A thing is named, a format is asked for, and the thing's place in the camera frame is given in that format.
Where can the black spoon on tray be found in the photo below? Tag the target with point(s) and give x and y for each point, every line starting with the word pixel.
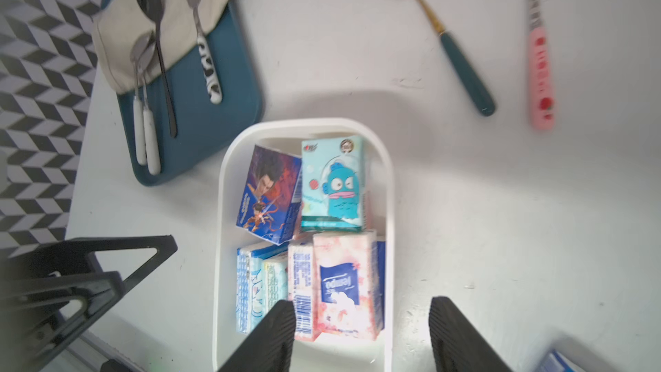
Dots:
pixel 154 10

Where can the white handled spoon on tray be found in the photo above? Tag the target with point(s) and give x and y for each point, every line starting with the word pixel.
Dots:
pixel 138 49

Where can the teal rectangular tray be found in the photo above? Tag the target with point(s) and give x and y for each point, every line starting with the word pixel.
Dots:
pixel 204 128

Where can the teal tissue pack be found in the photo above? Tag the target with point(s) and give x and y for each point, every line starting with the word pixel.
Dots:
pixel 333 184
pixel 275 280

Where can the white plastic storage box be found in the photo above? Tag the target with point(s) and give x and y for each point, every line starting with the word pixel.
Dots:
pixel 328 352

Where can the cartoon dark blue tissue pack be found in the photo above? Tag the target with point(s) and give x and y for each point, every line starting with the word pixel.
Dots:
pixel 271 199

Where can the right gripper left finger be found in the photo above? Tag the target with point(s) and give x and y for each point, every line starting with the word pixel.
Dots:
pixel 269 346

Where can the silver spoon pink handle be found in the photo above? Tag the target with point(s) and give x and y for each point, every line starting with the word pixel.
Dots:
pixel 540 82

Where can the gold spoon green handle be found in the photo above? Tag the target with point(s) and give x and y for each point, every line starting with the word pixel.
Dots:
pixel 477 91

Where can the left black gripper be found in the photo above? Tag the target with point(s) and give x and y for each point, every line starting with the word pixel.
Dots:
pixel 48 304

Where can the pink tissue pack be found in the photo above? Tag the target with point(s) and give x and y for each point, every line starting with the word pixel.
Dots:
pixel 301 266
pixel 349 302

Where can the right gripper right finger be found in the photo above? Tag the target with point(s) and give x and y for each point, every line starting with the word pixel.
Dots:
pixel 456 344

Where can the beige cloth napkin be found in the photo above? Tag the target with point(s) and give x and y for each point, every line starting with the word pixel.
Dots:
pixel 120 23

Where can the clear light blue tissue pack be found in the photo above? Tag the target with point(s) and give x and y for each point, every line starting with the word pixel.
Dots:
pixel 250 302

